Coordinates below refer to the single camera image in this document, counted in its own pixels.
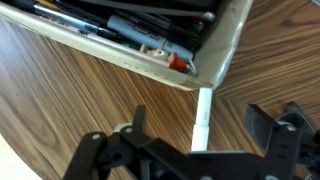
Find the open cardboard box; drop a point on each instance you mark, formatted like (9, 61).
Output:
(140, 63)

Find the black silver marker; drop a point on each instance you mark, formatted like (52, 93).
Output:
(70, 20)

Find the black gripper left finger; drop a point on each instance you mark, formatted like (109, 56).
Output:
(100, 153)

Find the grey marker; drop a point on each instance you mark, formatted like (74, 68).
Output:
(146, 35)

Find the wooden figurine with red hat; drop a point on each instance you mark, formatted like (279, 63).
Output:
(166, 57)

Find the white marker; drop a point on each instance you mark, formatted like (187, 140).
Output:
(202, 120)

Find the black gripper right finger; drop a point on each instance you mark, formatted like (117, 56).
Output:
(286, 143)

